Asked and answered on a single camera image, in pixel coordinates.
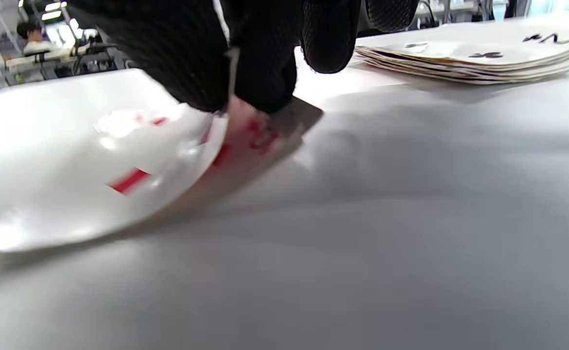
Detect pile of face-up clubs cards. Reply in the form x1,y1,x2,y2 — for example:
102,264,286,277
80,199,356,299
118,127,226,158
355,27,569,86

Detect red diamonds playing card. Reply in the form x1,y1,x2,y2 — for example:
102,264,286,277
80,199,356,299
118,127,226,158
168,95,324,224
0,68,231,263

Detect person's right hand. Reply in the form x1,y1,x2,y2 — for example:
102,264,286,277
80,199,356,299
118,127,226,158
68,0,418,113

